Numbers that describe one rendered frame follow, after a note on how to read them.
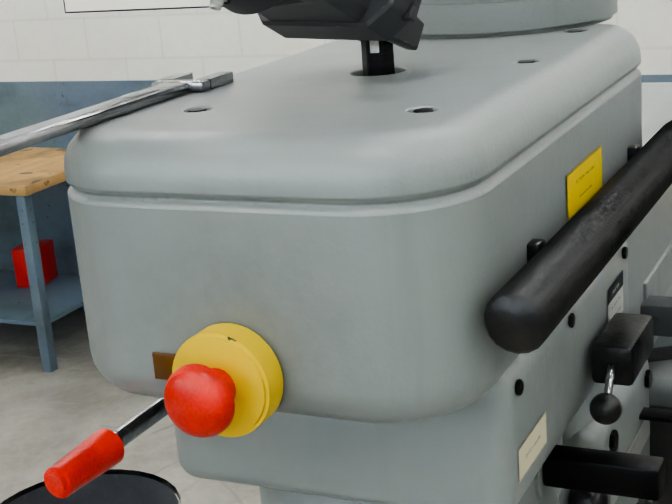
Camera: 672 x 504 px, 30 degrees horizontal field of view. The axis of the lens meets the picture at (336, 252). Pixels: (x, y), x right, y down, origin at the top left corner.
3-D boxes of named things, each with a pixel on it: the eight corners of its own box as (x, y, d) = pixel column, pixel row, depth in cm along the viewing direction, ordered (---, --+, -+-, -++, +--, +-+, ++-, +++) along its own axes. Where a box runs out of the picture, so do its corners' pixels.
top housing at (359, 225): (465, 451, 64) (448, 143, 59) (52, 399, 75) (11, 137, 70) (654, 211, 104) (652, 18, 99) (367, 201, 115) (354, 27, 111)
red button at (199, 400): (226, 449, 64) (217, 376, 63) (160, 440, 65) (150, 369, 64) (257, 423, 67) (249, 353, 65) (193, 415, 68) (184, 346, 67)
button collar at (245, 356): (272, 444, 66) (261, 338, 64) (176, 432, 69) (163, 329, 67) (289, 429, 68) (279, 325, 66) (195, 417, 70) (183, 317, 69)
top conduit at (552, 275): (548, 358, 63) (546, 293, 62) (470, 351, 65) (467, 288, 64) (701, 160, 102) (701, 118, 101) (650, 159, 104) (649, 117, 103)
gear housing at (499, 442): (514, 534, 75) (507, 380, 72) (171, 482, 85) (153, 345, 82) (636, 340, 104) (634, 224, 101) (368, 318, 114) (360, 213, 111)
